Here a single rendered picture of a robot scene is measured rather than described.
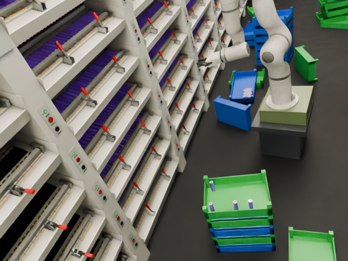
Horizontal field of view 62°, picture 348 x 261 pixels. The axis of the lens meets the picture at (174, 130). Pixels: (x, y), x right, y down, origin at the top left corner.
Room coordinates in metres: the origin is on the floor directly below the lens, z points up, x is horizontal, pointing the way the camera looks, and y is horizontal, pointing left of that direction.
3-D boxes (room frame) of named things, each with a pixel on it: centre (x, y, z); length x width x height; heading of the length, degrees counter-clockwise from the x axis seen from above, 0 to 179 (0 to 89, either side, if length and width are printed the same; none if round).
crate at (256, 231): (0.84, -0.17, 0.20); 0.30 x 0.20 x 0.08; 72
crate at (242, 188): (0.84, -0.17, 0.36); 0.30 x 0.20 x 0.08; 72
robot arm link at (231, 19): (1.59, -0.53, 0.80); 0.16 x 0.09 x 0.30; 148
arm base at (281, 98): (1.37, -0.68, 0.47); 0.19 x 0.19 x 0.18
